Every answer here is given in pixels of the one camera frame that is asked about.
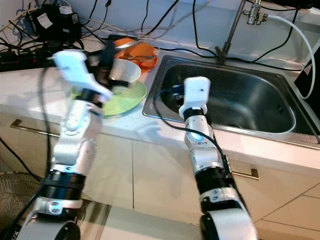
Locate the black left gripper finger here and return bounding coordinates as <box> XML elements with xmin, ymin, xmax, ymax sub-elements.
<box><xmin>102</xmin><ymin>41</ymin><xmax>121</xmax><ymax>68</ymax></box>

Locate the white bowl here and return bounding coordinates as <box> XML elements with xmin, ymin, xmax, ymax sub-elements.
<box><xmin>110</xmin><ymin>56</ymin><xmax>141</xmax><ymax>87</ymax></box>

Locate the light green plate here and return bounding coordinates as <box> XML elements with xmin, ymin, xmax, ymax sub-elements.
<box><xmin>70</xmin><ymin>80</ymin><xmax>148</xmax><ymax>119</ymax></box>

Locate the metal spoon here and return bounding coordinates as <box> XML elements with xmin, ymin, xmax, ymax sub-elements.
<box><xmin>127</xmin><ymin>54</ymin><xmax>156</xmax><ymax>62</ymax></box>

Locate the orange bowl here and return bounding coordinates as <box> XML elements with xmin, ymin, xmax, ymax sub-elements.
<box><xmin>113</xmin><ymin>37</ymin><xmax>158</xmax><ymax>61</ymax></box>

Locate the orange plate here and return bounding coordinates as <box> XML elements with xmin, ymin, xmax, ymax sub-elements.
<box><xmin>132</xmin><ymin>58</ymin><xmax>159</xmax><ymax>75</ymax></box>

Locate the large black power adapter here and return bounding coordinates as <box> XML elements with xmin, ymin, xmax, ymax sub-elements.
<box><xmin>27</xmin><ymin>5</ymin><xmax>76</xmax><ymax>41</ymax></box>

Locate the stainless steel sink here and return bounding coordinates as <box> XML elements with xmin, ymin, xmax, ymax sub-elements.
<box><xmin>142</xmin><ymin>55</ymin><xmax>320</xmax><ymax>146</ymax></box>

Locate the black power strip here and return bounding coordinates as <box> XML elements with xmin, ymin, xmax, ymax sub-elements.
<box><xmin>0</xmin><ymin>47</ymin><xmax>66</xmax><ymax>71</ymax></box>

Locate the chrome gooseneck faucet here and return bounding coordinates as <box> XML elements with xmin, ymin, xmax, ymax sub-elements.
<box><xmin>215</xmin><ymin>0</ymin><xmax>270</xmax><ymax>64</ymax></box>

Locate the black countertop appliance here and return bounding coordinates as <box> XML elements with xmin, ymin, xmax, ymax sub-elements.
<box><xmin>294</xmin><ymin>42</ymin><xmax>320</xmax><ymax>101</ymax></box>

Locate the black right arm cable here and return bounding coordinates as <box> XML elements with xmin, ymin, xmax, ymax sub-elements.
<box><xmin>154</xmin><ymin>89</ymin><xmax>231</xmax><ymax>176</ymax></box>

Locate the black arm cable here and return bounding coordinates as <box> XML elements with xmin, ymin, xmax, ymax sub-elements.
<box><xmin>7</xmin><ymin>65</ymin><xmax>55</xmax><ymax>240</ymax></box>
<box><xmin>154</xmin><ymin>89</ymin><xmax>231</xmax><ymax>176</ymax></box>

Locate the black wall cable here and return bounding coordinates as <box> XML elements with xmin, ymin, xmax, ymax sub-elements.
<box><xmin>191</xmin><ymin>0</ymin><xmax>218</xmax><ymax>57</ymax></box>
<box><xmin>252</xmin><ymin>20</ymin><xmax>302</xmax><ymax>64</ymax></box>

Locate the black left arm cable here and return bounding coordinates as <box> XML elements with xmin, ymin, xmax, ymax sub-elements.
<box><xmin>7</xmin><ymin>65</ymin><xmax>55</xmax><ymax>240</ymax></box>

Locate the white water hose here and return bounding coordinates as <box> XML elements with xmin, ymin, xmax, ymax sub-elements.
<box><xmin>267</xmin><ymin>14</ymin><xmax>317</xmax><ymax>101</ymax></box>

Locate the floor fan with wire guard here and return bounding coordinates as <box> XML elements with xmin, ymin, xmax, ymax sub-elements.
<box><xmin>0</xmin><ymin>172</ymin><xmax>46</xmax><ymax>240</ymax></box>

